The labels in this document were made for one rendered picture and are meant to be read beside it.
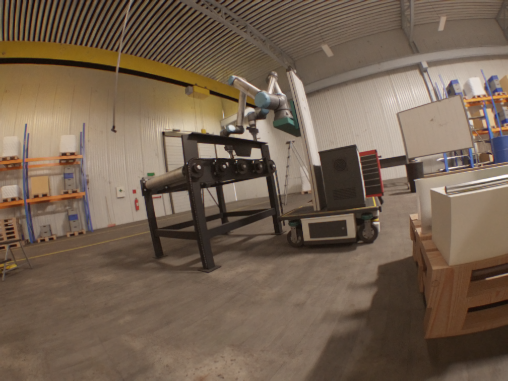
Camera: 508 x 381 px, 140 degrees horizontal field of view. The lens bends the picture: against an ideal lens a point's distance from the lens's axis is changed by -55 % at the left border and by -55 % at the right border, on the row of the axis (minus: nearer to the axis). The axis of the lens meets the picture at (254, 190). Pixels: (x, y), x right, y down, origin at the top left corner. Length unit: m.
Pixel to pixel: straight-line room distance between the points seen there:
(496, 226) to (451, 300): 0.27
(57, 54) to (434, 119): 11.10
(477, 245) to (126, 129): 12.03
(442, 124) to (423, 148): 0.80
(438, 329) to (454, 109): 5.09
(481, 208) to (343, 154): 1.32
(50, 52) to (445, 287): 9.24
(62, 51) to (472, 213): 9.17
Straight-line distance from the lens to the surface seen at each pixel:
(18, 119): 11.63
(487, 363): 0.86
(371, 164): 3.65
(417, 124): 5.71
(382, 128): 11.84
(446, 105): 5.62
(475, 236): 0.75
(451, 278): 0.76
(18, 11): 10.89
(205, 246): 1.75
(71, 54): 8.74
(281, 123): 1.91
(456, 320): 0.87
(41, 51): 8.82
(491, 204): 0.75
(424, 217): 1.04
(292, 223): 1.94
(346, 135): 11.98
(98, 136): 11.29
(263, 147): 2.64
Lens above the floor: 0.61
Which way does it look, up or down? level
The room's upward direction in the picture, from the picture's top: 9 degrees counter-clockwise
